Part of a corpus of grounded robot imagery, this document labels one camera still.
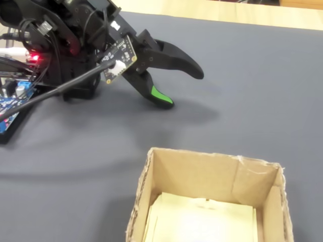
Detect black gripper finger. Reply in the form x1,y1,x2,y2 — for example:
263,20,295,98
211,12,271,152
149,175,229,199
147,39,204,81
123,70,175,110

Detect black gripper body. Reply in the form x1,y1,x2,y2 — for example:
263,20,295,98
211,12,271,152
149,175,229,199
103,6,165,75

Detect brown cardboard box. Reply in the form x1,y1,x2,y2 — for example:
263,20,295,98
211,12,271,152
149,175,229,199
125,147,295,242

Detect brown wooden furniture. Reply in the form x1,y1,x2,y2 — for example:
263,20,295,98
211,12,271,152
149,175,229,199
278,0,323,8

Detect blue controller circuit board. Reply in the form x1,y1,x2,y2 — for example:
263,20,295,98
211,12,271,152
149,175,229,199
0,80,36,134

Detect pale yellow paper sheets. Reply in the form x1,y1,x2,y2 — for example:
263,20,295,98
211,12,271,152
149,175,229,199
142,191,259,242

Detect black camera circuit board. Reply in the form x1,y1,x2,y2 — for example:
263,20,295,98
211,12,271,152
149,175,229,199
100,34,138,85

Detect thin black wire bundle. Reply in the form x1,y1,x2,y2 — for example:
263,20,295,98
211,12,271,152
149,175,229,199
19,19,63,85

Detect thick black camera cable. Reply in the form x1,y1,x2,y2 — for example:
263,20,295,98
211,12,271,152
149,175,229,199
0,62,116,122

